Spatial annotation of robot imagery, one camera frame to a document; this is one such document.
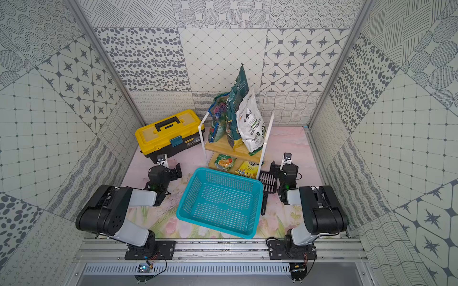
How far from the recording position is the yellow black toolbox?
3.02ft

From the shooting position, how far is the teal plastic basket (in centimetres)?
83

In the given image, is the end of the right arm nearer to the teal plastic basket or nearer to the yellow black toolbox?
the teal plastic basket

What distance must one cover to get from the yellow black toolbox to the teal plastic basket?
7.5 inches
